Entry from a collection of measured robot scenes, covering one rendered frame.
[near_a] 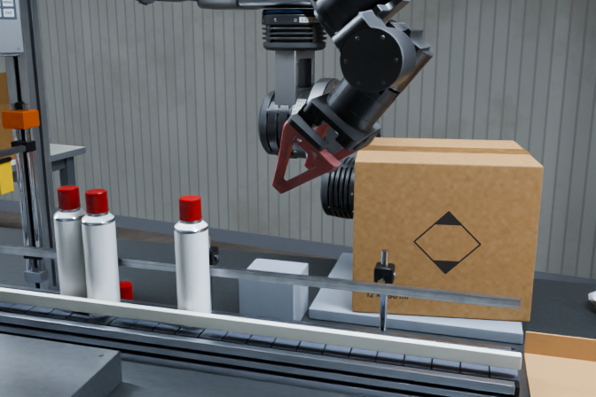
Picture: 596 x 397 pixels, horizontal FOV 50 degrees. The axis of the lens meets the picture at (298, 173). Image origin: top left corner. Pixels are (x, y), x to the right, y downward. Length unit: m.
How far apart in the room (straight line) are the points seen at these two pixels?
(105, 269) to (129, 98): 3.28
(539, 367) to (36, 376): 0.72
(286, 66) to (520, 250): 0.57
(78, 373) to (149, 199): 3.44
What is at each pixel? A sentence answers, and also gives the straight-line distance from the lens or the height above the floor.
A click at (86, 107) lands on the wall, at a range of 4.52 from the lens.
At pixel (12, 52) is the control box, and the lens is 1.23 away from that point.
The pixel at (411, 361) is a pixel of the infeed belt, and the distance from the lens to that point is 0.94.
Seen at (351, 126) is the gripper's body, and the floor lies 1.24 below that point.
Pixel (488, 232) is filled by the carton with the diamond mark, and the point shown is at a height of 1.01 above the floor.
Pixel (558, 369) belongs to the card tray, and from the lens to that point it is 1.07.
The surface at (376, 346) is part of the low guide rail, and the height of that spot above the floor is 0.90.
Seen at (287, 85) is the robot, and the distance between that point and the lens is 1.30.
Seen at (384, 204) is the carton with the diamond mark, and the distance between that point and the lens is 1.07.
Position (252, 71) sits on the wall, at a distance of 3.80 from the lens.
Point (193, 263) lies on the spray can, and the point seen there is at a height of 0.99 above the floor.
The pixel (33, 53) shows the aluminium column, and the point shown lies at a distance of 1.26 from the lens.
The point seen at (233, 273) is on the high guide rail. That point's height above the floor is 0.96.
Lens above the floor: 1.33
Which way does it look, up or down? 13 degrees down
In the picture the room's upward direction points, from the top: straight up
